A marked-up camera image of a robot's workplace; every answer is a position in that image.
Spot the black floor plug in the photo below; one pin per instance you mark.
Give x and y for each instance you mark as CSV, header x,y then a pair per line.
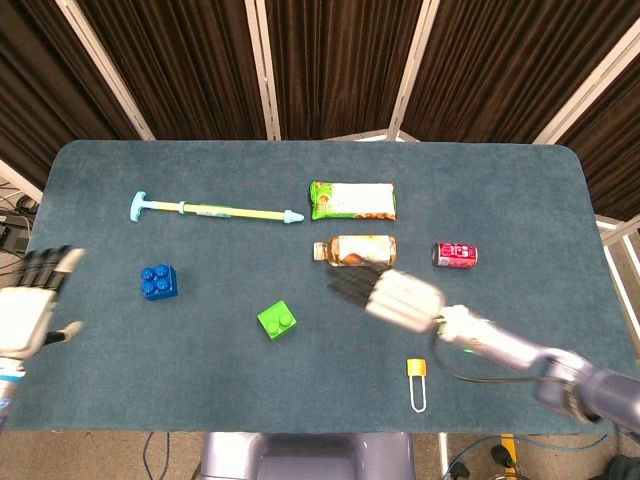
x,y
501,456

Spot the silver purple left robot arm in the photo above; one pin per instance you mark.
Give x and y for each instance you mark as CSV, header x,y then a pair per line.
x,y
6,387

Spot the silver purple right robot arm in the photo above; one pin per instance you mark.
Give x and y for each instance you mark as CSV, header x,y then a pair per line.
x,y
500,345

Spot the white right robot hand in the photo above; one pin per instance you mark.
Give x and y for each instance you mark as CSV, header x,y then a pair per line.
x,y
400,300

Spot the orange juice plastic bottle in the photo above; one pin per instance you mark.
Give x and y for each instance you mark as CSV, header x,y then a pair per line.
x,y
360,250

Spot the purple robot torso base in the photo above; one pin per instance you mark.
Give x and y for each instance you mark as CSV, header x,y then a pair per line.
x,y
305,457

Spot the green white snack packet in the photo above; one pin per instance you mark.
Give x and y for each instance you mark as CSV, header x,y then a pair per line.
x,y
355,200

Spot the brown curtain screen panel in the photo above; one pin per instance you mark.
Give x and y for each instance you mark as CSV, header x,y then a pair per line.
x,y
35,90
175,65
615,150
340,65
500,65

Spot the gold long-shackle padlock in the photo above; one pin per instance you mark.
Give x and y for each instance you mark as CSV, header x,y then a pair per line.
x,y
417,369

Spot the blue toy building block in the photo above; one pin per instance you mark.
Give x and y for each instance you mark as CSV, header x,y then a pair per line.
x,y
161,286

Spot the red soda can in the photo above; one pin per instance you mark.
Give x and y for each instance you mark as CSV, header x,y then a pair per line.
x,y
455,255

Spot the green toy building block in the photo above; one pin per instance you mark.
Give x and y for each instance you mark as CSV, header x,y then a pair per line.
x,y
277,322

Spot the teal felt table cover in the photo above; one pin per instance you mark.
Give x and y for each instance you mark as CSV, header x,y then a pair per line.
x,y
280,380

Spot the black floor power box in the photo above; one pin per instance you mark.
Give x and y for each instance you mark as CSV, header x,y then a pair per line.
x,y
12,232

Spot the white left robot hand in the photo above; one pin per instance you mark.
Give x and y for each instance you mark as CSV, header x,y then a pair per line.
x,y
25,315

